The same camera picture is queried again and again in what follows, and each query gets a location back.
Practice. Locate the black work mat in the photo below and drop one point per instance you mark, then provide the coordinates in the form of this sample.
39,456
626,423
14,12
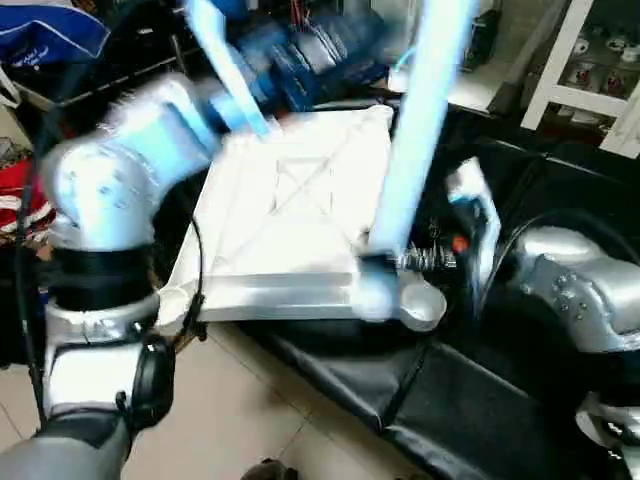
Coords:
480,400

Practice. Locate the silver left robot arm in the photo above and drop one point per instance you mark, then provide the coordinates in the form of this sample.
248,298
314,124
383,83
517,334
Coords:
110,220

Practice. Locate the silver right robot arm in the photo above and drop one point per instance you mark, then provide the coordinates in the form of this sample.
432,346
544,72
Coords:
580,290

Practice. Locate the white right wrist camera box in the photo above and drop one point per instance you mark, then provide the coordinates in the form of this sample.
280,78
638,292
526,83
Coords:
475,215

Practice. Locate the white drawer cabinet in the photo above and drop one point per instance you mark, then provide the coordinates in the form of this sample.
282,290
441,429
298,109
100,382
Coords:
590,70

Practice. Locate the white plastic table leg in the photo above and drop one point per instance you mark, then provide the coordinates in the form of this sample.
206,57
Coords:
420,120

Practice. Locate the white plastic table top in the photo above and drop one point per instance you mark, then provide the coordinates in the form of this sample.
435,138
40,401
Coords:
290,220

